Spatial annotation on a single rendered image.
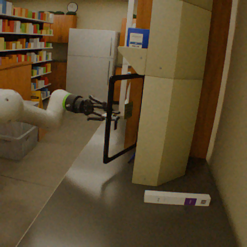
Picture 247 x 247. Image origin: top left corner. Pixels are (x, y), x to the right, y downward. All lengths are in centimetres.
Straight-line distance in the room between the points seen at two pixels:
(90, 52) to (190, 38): 513
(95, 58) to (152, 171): 510
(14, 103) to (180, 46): 64
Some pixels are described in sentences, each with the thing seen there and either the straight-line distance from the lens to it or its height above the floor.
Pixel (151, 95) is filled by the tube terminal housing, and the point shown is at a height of 134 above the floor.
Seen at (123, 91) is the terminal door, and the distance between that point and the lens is 110.
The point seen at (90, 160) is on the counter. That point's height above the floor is 94.
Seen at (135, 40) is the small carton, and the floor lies 154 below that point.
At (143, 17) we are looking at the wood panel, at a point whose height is 167.
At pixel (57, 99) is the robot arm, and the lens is 132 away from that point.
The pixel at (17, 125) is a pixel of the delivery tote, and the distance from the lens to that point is 311.
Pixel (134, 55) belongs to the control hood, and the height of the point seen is 148.
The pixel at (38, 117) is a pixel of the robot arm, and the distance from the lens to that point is 123.
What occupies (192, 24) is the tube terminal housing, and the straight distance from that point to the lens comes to 101.
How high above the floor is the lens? 152
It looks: 18 degrees down
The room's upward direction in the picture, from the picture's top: 6 degrees clockwise
